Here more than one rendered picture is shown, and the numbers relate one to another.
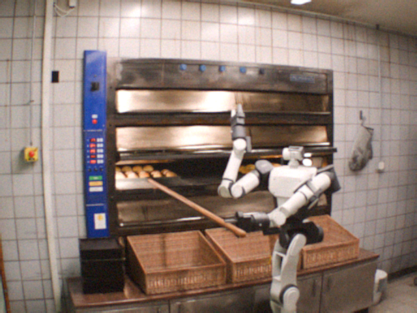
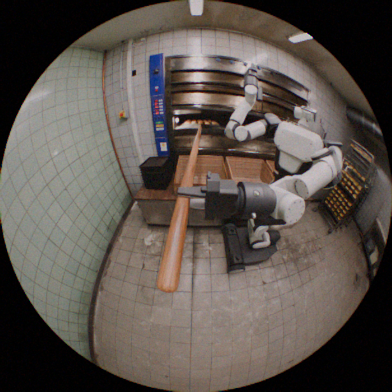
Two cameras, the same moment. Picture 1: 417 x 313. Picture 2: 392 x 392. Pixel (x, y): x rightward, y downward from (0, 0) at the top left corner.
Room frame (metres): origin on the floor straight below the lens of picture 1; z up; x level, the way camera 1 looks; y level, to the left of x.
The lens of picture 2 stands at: (1.92, -0.19, 1.36)
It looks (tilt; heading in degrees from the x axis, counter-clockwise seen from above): 41 degrees down; 24
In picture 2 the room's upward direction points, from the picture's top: straight up
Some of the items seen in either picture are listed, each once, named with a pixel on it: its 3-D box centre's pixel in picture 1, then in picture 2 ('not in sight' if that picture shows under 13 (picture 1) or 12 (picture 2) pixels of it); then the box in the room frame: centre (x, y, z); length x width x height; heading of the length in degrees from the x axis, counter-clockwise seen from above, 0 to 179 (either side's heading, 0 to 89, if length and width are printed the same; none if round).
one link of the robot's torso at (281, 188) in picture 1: (297, 189); (298, 149); (2.68, -0.53, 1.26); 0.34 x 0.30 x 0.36; 55
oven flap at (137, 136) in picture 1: (233, 135); (251, 104); (3.46, -0.19, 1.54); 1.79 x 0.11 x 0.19; 113
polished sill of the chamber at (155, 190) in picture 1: (232, 185); (246, 133); (3.49, -0.18, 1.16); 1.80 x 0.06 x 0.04; 113
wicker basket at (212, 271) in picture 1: (174, 260); (200, 173); (2.99, 0.23, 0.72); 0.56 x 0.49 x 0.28; 113
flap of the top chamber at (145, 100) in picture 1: (233, 100); (252, 83); (3.46, -0.19, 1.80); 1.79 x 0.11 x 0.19; 113
